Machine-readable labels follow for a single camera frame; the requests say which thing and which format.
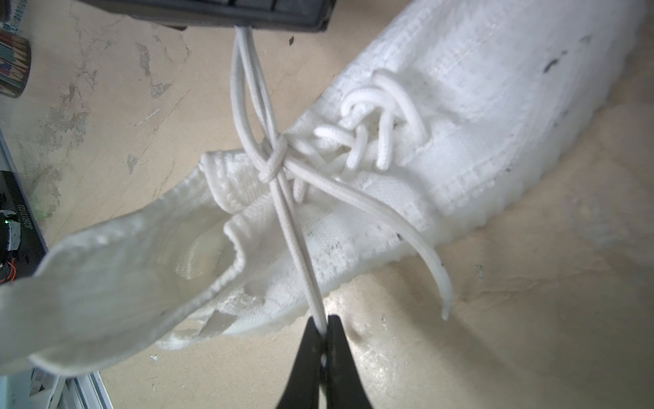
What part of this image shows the white sneaker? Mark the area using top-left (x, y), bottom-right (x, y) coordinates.
top-left (1, 1), bottom-right (645, 376)

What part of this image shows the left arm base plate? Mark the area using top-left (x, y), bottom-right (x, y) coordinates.
top-left (1, 170), bottom-right (46, 285)

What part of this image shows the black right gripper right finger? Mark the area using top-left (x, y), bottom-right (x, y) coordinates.
top-left (323, 315), bottom-right (372, 409)

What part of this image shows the cup of coloured pencils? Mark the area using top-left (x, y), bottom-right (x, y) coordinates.
top-left (1, 30), bottom-right (32, 98)

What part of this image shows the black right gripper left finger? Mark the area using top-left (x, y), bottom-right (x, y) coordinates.
top-left (277, 318), bottom-right (325, 409)

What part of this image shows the white shoelace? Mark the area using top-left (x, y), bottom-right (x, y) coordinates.
top-left (230, 27), bottom-right (454, 334)

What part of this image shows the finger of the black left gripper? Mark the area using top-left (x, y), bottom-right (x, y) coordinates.
top-left (83, 0), bottom-right (336, 32)

